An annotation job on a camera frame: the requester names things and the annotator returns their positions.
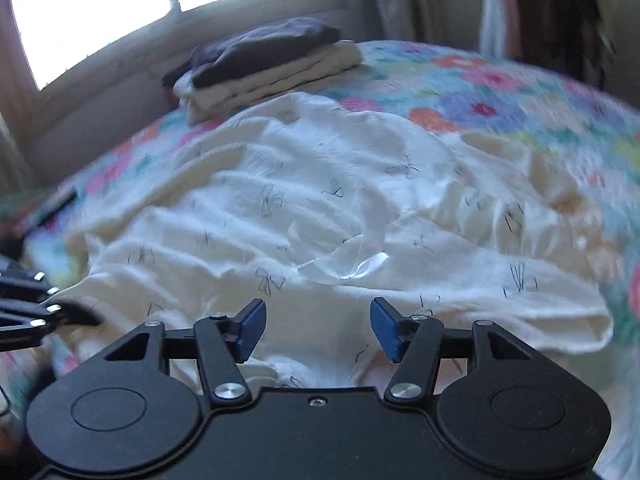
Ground white bow-print garment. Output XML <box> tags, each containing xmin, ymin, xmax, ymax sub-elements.
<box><xmin>65</xmin><ymin>92</ymin><xmax>616</xmax><ymax>391</ymax></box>

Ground black clothing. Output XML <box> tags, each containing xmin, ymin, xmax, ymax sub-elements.
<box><xmin>25</xmin><ymin>186</ymin><xmax>80</xmax><ymax>236</ymax></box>

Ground folded dark grey garment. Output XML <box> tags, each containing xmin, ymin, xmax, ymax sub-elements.
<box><xmin>162</xmin><ymin>17</ymin><xmax>341</xmax><ymax>88</ymax></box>

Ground hanging clothes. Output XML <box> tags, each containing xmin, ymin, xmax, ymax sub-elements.
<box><xmin>480</xmin><ymin>0</ymin><xmax>621</xmax><ymax>91</ymax></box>

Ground folded white clothes stack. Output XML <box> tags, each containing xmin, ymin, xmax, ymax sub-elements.
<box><xmin>172</xmin><ymin>40</ymin><xmax>363</xmax><ymax>126</ymax></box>

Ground beige curtain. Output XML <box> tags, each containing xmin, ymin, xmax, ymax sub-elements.
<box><xmin>350</xmin><ymin>0</ymin><xmax>481</xmax><ymax>53</ymax></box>

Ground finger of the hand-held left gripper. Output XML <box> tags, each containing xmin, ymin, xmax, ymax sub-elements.
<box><xmin>0</xmin><ymin>300</ymin><xmax>102</xmax><ymax>352</ymax></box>
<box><xmin>0</xmin><ymin>255</ymin><xmax>62</xmax><ymax>302</ymax></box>

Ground floral quilt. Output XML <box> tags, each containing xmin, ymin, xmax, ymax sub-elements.
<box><xmin>0</xmin><ymin>40</ymin><xmax>640</xmax><ymax>480</ymax></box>

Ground window with wooden frame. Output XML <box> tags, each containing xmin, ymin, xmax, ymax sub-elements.
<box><xmin>0</xmin><ymin>0</ymin><xmax>361</xmax><ymax>93</ymax></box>

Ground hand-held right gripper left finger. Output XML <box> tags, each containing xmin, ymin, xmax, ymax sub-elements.
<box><xmin>102</xmin><ymin>299</ymin><xmax>267</xmax><ymax>408</ymax></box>

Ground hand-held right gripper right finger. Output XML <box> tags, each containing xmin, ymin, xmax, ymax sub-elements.
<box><xmin>370</xmin><ymin>297</ymin><xmax>536</xmax><ymax>407</ymax></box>

